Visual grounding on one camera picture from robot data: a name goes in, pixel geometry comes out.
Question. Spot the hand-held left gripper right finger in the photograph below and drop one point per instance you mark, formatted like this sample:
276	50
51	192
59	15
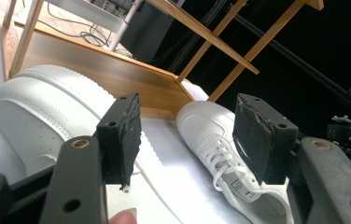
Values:
262	140

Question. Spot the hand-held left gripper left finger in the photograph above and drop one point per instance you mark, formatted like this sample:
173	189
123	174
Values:
119	140

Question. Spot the white sneaker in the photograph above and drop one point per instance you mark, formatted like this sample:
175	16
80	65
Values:
201	127
33	130

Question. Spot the wooden shoe rack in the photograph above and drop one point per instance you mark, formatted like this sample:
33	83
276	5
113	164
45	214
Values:
117	74

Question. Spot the black box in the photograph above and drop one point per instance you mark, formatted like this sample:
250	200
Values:
147	31

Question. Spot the white desk frame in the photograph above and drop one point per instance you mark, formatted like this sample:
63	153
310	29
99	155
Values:
95	15

